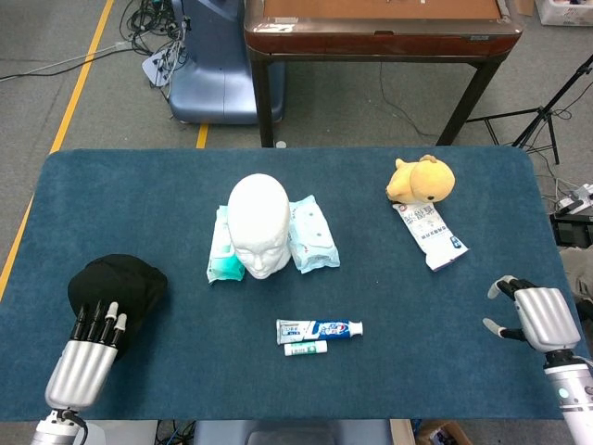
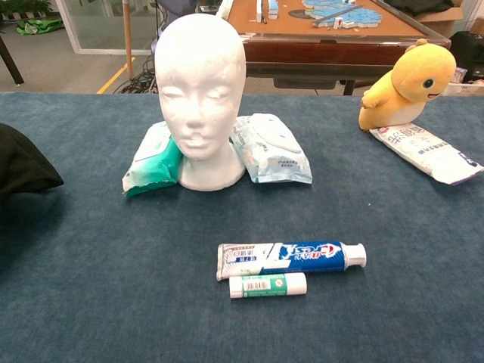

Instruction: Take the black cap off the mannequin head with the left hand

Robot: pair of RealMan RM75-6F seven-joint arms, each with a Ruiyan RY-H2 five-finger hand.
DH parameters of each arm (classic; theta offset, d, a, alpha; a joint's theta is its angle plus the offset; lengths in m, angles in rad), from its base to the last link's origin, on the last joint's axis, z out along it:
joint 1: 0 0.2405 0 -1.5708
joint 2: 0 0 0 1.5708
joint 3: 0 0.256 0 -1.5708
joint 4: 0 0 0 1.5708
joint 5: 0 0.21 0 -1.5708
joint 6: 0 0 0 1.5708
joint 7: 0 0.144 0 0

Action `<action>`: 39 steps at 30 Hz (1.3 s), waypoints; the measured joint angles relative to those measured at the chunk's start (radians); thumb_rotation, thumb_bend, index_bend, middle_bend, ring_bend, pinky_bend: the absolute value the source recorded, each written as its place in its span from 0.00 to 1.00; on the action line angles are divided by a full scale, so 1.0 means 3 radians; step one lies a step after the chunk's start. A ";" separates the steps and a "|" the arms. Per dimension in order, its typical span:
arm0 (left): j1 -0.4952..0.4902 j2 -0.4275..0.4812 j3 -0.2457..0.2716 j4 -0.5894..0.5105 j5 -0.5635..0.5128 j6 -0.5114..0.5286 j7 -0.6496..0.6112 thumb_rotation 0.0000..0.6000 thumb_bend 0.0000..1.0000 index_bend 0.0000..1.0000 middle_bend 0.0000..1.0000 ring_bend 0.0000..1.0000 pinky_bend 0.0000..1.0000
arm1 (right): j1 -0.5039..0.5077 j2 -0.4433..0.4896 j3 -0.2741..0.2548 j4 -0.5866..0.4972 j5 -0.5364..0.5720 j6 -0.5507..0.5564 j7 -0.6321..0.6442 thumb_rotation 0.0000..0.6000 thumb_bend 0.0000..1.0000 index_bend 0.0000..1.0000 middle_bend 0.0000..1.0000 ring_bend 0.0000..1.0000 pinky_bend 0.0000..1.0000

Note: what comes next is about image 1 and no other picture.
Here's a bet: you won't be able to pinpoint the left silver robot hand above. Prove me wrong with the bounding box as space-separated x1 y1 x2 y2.
44 300 129 412

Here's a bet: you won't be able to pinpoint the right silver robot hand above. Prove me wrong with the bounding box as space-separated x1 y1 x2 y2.
482 274 583 354

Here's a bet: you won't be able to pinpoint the black baseball cap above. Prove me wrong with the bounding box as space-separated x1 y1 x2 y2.
67 253 170 362

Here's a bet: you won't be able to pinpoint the white mannequin head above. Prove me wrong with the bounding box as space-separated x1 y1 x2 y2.
226 172 293 281

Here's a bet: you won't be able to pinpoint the beige fabric bundle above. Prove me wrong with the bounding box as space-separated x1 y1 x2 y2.
560 245 593 302

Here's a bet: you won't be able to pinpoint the black box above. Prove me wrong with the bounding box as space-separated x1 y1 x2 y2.
549 212 593 247

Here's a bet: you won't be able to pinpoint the white power strip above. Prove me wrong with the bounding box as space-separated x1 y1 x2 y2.
555 183 593 215

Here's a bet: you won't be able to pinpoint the white snack packet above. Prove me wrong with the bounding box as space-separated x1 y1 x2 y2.
391 199 470 273

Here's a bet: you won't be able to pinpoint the blue felt table mat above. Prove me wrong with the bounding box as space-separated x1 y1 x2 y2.
0 146 593 422

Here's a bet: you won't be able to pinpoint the cardboard box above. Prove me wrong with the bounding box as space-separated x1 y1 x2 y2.
415 419 473 445

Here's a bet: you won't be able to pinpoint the green wet wipes pack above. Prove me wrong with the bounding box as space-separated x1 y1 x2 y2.
206 206 246 285

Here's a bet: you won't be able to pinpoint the yellow plush toy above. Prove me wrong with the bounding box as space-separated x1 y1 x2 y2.
386 155 457 204

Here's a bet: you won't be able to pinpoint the black tripod stand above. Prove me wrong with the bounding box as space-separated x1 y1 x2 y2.
465 54 593 166

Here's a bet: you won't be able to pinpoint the grey blue robot chassis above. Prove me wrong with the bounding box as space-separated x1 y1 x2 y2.
192 419 393 445

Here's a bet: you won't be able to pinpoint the small green white tube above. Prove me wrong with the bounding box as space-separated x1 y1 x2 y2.
284 340 329 358

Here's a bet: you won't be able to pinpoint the blue white toothpaste tube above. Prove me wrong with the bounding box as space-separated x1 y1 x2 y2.
276 318 364 346

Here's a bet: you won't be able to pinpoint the light blue wet wipes pack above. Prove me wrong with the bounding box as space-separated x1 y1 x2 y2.
289 194 341 274

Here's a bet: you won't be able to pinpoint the white storage box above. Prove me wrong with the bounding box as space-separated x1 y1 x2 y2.
535 0 593 27

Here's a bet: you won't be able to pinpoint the blue grey machine base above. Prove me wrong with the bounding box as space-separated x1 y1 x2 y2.
168 0 286 125

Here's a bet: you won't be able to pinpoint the brown wooden table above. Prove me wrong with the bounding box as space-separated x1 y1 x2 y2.
244 0 524 148

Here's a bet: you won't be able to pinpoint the thin black floor cable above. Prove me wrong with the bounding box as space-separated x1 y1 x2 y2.
379 62 441 138

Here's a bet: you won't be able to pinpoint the white floor cable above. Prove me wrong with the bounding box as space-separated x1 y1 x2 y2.
0 40 133 84

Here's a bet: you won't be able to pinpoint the tangled black cables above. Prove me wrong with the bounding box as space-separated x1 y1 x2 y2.
119 0 194 101

